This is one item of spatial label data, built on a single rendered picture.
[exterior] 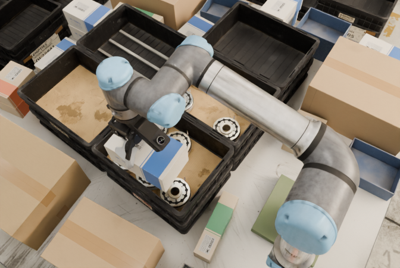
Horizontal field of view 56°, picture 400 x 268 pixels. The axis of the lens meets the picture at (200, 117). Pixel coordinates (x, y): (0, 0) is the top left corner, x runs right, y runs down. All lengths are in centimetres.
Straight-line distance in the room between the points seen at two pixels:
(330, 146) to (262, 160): 73
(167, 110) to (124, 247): 62
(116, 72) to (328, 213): 50
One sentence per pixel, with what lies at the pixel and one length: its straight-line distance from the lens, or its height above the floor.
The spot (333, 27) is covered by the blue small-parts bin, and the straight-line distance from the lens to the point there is 189.
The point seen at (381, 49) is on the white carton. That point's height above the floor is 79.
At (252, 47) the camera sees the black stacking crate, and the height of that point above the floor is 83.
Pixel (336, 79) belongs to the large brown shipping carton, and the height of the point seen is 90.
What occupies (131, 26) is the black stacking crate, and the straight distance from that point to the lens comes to 179.
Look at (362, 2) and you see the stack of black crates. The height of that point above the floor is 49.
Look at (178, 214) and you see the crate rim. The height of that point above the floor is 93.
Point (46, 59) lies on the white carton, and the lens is 183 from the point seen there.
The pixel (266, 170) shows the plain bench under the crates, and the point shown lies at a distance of 151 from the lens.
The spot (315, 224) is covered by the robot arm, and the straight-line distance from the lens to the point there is 75.
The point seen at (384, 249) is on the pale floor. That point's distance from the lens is 230.
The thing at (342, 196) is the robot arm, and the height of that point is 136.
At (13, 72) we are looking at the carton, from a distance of 176.
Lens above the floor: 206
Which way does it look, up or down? 58 degrees down
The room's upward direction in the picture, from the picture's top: 3 degrees counter-clockwise
